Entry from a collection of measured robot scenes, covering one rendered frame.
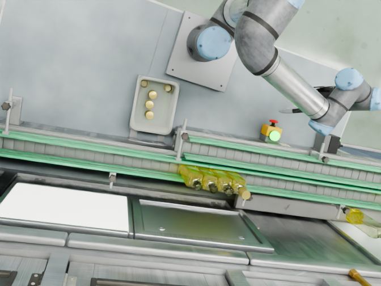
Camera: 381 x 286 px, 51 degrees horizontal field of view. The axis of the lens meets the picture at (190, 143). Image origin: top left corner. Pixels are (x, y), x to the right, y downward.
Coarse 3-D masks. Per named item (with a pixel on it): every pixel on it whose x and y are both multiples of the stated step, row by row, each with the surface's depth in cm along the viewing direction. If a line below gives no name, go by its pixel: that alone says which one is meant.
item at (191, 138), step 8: (192, 136) 162; (216, 144) 158; (224, 144) 158; (232, 144) 165; (240, 144) 167; (264, 152) 162; (272, 152) 163; (280, 152) 169; (288, 152) 172; (312, 160) 167; (336, 160) 177; (360, 168) 172; (368, 168) 173; (376, 168) 179
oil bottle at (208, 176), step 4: (200, 168) 158; (204, 168) 160; (208, 168) 161; (204, 172) 153; (208, 172) 155; (212, 172) 156; (204, 176) 148; (208, 176) 148; (212, 176) 149; (216, 176) 150; (204, 180) 148; (208, 180) 147; (212, 180) 147; (216, 180) 148; (204, 184) 148; (216, 184) 148; (204, 188) 148; (208, 188) 147
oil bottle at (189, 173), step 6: (180, 168) 164; (186, 168) 154; (192, 168) 155; (180, 174) 162; (186, 174) 151; (192, 174) 146; (198, 174) 148; (186, 180) 149; (192, 180) 146; (192, 186) 146
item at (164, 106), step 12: (156, 84) 168; (144, 96) 168; (156, 96) 169; (168, 96) 170; (144, 108) 169; (156, 108) 170; (168, 108) 171; (132, 120) 162; (144, 120) 170; (156, 120) 171; (168, 120) 168; (156, 132) 165; (168, 132) 166
